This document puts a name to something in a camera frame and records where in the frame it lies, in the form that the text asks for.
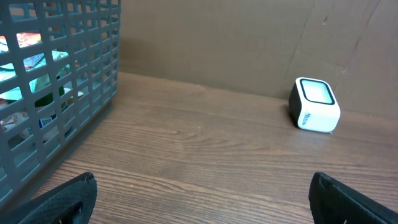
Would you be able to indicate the green lid jar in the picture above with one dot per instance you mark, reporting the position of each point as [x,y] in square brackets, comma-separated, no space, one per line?
[48,99]

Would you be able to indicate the grey plastic mesh basket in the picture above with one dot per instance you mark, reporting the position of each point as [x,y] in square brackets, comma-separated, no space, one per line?
[80,41]

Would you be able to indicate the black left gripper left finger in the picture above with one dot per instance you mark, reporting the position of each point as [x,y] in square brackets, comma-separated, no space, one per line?
[70,202]

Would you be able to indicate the red white snack packet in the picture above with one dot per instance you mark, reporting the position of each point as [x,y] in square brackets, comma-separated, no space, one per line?
[24,39]

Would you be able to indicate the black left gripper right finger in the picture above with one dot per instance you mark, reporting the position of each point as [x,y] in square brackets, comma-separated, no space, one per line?
[334,202]

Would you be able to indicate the teal snack packet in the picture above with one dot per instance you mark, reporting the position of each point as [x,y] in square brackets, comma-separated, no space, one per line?
[38,77]

